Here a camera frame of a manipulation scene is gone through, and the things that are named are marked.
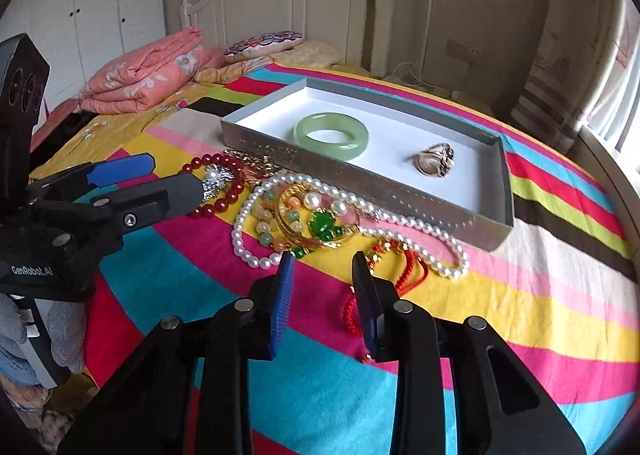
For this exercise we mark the white nightstand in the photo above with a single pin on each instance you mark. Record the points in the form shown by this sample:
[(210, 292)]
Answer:
[(455, 95)]

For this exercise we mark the striped curtain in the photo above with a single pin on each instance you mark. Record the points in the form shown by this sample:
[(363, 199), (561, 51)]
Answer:
[(585, 74)]

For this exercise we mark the green jade bangle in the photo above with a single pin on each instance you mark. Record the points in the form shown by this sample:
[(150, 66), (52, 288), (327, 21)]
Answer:
[(331, 134)]

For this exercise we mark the grey gloved left hand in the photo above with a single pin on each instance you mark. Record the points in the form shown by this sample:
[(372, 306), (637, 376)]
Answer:
[(42, 341)]

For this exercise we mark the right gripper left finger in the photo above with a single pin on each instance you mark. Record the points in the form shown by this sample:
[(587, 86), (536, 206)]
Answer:
[(183, 370)]

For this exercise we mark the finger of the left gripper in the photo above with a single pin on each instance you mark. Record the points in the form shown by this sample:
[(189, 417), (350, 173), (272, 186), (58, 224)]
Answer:
[(122, 169), (109, 216)]

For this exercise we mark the wall power socket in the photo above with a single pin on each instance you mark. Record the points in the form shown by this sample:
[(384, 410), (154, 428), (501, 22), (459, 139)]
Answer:
[(470, 54)]

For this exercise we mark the gold ornate pin brooch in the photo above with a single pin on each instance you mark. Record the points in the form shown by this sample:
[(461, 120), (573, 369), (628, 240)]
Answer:
[(254, 168)]

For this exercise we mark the white wooden headboard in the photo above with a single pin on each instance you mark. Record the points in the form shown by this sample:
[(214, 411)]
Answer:
[(360, 30)]

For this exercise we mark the silver pearl brooch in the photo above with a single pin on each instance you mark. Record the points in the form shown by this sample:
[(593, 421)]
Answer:
[(216, 179)]

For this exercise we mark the white wardrobe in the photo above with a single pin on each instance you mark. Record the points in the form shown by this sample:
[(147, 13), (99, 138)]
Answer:
[(78, 37)]

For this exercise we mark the pink folded floral quilt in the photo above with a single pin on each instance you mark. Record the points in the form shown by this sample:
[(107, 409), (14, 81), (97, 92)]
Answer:
[(141, 79)]

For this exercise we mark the silver jewelry tray box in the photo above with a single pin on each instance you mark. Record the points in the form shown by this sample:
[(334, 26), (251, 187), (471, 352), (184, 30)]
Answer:
[(419, 162)]

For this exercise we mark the patterned round cushion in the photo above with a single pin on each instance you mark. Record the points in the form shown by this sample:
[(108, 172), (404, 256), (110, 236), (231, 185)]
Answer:
[(263, 45)]

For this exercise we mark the colourful striped blanket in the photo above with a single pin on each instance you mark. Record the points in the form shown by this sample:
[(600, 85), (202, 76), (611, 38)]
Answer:
[(561, 290)]

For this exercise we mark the yellow floral pillow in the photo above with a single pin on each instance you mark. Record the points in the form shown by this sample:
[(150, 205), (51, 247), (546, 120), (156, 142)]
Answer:
[(307, 54)]

